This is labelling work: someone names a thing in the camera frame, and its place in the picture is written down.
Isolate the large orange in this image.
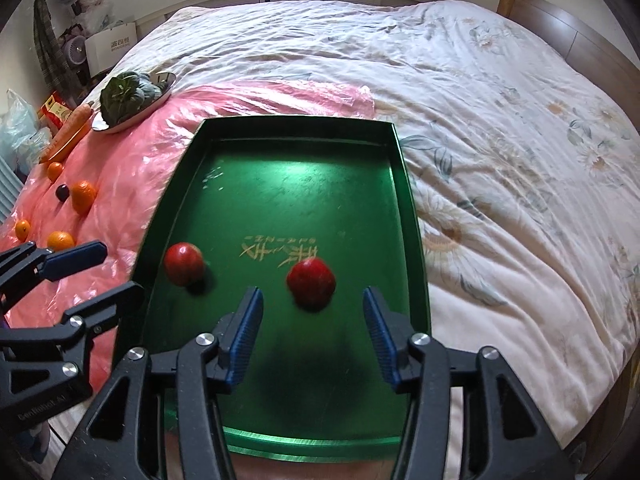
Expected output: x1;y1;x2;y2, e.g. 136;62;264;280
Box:
47;231;75;252

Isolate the yellow red snack package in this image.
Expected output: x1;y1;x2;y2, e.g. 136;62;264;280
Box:
37;91;72;132

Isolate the dark purple plum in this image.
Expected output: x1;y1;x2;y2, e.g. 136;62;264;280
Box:
55;184;70;203

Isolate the orange carrot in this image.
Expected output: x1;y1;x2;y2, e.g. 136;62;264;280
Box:
39;102;93;164

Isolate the light blue suitcase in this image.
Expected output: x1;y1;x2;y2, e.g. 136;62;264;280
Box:
0;157;23;222

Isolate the white floral bed quilt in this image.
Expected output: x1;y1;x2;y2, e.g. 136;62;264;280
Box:
118;1;639;474

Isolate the red apple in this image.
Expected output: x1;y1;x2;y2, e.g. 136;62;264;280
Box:
286;257;336;312

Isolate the green rectangular tray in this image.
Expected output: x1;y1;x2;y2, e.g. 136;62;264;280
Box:
115;116;431;463

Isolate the pink plastic sheet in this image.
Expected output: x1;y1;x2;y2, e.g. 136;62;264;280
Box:
0;80;377;480

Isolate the lower small fan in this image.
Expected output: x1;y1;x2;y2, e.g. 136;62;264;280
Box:
62;36;87;67

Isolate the green leafy vegetable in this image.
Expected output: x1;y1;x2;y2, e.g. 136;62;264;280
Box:
100;72;166;127

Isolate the white paper bag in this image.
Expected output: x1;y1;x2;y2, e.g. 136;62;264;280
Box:
85;23;138;76

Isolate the small orange at left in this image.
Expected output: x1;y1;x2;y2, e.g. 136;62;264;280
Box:
14;219;32;243

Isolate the red plum fruit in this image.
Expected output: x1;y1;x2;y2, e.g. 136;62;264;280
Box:
163;242;205;286

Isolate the wooden headboard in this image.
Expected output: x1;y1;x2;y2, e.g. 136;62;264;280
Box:
497;0;639;126

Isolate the plaid hanging scarf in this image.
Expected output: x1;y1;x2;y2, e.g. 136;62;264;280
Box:
34;0;84;108

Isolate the large orange mandarin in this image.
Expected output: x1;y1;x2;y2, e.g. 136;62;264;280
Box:
70;180;98;216

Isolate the blue plastic bag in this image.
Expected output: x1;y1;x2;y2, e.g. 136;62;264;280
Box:
1;89;52;176

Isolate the white round plate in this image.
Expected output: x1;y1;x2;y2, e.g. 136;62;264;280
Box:
91;72;177;134

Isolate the small orange near carrot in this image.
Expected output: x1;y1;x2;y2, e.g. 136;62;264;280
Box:
47;162;64;182

